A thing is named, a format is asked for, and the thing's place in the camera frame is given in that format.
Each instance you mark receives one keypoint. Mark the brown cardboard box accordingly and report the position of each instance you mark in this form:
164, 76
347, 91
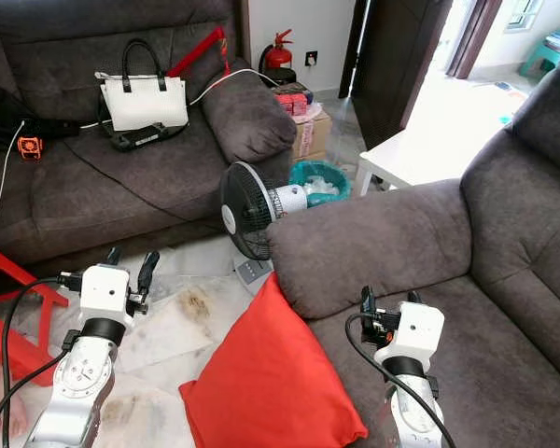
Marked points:
313, 135

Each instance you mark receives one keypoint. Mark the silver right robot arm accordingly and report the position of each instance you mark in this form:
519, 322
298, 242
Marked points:
411, 406

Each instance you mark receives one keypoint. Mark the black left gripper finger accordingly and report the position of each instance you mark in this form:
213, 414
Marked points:
149, 272
114, 256

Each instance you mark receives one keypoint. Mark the window frame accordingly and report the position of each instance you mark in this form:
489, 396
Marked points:
524, 11

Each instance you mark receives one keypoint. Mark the wall power socket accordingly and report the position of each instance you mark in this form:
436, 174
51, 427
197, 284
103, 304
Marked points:
311, 58

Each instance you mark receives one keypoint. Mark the small orange black device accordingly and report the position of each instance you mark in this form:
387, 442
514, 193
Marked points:
29, 146

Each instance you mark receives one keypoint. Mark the black and white electric fan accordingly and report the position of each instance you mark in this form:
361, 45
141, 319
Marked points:
247, 210

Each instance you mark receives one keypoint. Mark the dark brown door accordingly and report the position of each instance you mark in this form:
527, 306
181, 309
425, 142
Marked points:
397, 56

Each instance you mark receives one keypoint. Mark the long dark grey fabric sofa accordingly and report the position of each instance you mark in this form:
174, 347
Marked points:
131, 187

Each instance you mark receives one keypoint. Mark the red plastic stool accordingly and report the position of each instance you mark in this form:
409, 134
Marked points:
9, 308

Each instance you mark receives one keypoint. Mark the red fire extinguisher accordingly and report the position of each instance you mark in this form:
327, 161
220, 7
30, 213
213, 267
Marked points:
278, 54

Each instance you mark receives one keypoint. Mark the white low table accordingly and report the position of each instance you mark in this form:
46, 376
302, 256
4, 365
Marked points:
420, 154

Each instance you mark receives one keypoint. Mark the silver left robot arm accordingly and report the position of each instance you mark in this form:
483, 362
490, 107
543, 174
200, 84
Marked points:
84, 383

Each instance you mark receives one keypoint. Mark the teal plastic basket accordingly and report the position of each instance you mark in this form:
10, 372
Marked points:
327, 188

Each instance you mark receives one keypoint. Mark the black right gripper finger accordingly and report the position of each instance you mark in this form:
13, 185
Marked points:
414, 297
368, 301

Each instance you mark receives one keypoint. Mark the teal plastic chair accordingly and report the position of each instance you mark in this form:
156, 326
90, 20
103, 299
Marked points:
551, 51

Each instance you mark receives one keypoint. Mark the red square pillow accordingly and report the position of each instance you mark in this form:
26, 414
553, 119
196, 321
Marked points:
266, 383

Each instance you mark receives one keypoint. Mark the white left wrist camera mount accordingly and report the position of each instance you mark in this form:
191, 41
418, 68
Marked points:
105, 294

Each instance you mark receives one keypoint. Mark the red printed packet box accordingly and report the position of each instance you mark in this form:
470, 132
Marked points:
291, 98

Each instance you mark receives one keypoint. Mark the black jacket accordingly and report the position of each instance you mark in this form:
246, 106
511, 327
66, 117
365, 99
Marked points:
0, 117

